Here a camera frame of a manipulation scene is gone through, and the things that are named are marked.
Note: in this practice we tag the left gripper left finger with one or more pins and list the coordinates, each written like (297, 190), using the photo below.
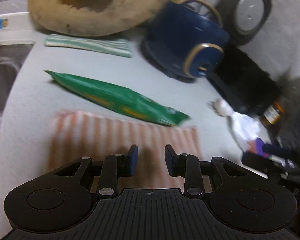
(114, 167)

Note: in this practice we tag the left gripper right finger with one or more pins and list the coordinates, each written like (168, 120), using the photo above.
(186, 166)

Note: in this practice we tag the orange purple plastic cup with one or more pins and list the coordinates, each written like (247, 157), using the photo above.
(256, 147)

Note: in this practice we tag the orange white striped cloth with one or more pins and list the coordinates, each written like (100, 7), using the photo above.
(76, 134)

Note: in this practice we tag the glass jar orange lid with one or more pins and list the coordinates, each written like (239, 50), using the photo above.
(272, 115)

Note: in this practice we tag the white crumpled plastic bag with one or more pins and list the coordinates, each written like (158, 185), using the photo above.
(243, 129)

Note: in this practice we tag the green snack bag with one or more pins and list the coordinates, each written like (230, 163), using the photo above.
(120, 99)

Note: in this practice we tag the garlic bulb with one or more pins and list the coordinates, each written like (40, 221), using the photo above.
(221, 107)

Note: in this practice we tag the green white striped cloth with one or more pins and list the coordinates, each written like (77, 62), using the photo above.
(108, 45)

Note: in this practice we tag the navy blue rice cooker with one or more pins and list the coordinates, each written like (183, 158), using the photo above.
(186, 39)

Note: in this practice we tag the round wooden chopping board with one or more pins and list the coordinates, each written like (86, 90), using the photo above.
(92, 18)

